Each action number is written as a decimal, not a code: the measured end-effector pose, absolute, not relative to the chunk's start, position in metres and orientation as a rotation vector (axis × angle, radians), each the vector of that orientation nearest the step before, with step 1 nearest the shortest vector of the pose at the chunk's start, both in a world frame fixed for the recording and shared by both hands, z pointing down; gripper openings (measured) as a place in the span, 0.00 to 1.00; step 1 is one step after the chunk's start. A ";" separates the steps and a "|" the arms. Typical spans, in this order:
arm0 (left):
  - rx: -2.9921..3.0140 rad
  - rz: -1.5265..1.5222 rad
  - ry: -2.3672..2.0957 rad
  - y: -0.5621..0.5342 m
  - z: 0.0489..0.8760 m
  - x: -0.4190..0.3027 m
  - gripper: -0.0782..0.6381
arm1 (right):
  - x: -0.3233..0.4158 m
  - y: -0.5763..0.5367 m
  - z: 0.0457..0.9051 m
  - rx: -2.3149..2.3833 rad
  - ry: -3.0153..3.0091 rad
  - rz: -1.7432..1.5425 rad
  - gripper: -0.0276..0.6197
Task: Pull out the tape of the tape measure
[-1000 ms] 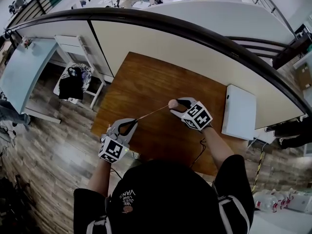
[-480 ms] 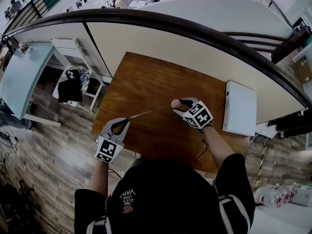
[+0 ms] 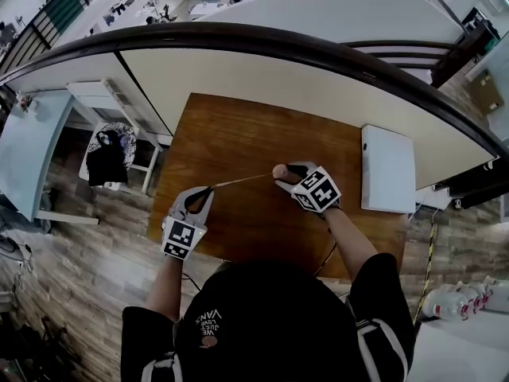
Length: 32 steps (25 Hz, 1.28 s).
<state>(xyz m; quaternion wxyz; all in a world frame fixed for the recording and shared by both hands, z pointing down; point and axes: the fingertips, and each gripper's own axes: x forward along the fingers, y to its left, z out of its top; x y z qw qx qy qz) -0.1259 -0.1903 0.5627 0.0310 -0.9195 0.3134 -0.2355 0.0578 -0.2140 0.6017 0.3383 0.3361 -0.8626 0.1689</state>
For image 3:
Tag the white table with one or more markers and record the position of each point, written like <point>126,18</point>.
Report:
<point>465,348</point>

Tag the pack of plastic bottles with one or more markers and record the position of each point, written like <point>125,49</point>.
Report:
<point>453,302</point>

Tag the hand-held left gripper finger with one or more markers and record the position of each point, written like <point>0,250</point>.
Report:
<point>207,202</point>
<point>199,192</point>

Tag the cardboard box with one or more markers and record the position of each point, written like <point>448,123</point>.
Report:
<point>486,92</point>

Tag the pale blue table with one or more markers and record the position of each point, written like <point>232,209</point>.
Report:
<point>32,153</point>

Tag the person's right forearm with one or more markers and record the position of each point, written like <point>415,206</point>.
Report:
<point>350,243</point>

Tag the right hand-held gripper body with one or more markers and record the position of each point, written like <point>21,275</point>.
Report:
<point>317,191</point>

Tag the person's black shirt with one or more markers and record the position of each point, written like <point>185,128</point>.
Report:
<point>383,289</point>

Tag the white flat box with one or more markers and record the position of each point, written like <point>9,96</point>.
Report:
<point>387,169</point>

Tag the white chair with clothes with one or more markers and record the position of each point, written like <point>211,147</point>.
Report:
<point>109,153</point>

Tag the black metal railing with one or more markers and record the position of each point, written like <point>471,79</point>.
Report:
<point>43,24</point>

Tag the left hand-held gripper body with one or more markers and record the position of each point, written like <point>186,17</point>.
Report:
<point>181,235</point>

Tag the dark curved handrail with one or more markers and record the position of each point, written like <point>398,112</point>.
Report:
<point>238,28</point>

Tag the pink tape measure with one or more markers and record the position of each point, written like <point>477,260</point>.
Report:
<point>279,171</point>

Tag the person's left forearm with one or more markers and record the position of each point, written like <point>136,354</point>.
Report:
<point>166,289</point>

